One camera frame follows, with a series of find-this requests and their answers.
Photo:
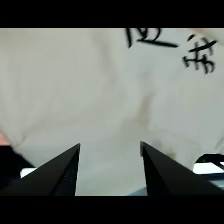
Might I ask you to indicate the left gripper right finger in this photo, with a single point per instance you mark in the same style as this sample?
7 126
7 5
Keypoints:
170 180

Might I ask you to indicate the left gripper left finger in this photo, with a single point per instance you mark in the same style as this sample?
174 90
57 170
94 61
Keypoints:
56 180

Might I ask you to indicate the cream printed T-shirt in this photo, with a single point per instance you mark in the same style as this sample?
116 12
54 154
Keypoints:
83 100

